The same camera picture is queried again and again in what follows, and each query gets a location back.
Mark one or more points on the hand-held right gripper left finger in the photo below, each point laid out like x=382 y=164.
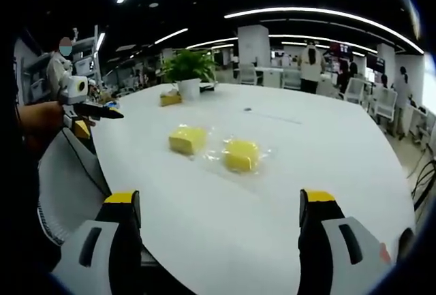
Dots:
x=98 y=257

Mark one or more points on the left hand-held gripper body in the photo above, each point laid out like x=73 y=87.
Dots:
x=73 y=89

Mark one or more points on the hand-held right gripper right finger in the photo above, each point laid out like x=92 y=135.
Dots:
x=340 y=257

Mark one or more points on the yellow square silicone block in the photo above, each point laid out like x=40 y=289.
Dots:
x=187 y=139

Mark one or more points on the yellow rounded silicone block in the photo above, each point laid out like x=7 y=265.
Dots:
x=241 y=155

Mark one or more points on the person's left hand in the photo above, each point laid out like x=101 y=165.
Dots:
x=41 y=118

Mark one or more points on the grey storage shelf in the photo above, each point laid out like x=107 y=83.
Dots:
x=85 y=60

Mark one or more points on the grey office chair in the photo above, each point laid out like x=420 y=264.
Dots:
x=71 y=179

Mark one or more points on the yellow tissue box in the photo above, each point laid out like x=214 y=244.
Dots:
x=171 y=98

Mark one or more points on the green potted plant white pot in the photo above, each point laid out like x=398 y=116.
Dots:
x=189 y=70

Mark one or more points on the short ceiling light strip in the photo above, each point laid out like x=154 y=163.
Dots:
x=171 y=36

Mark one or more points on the black flat object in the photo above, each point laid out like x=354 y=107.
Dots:
x=208 y=86

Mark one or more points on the white mesh office chair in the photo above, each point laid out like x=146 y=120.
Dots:
x=385 y=102
x=354 y=90

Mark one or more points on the long curved ceiling light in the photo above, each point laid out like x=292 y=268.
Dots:
x=323 y=11

